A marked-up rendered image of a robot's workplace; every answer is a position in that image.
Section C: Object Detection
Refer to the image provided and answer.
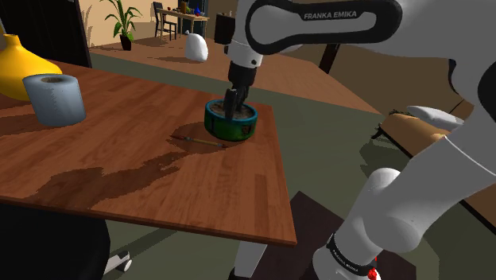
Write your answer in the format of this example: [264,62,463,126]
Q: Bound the wooden dining table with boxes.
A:
[157,1,211,40]

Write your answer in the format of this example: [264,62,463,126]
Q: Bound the black box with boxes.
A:
[213,13,237,46]

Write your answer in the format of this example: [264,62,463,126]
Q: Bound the yellow pencil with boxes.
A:
[170,134,228,150]

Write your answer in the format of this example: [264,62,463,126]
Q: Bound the green and blue round bowl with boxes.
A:
[203,99,259,142]

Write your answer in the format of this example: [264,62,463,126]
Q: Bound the white sack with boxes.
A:
[184,32,210,63]

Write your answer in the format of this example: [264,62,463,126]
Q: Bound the white pillow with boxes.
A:
[406,104,465,132]

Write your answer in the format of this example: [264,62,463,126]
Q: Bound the green potted plant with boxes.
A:
[99,0,144,53]

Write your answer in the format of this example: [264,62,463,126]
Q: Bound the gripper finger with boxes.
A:
[224,87,238,120]
[236,85,250,107]

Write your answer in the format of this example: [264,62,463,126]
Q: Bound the white toilet paper roll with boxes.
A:
[21,73,87,128]

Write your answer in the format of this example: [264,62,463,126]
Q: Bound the black office chair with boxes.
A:
[0,203,134,280]

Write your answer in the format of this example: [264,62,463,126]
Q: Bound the black dining chair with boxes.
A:
[152,1,178,41]

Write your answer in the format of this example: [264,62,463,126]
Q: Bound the yellow vase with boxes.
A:
[0,33,64,103]

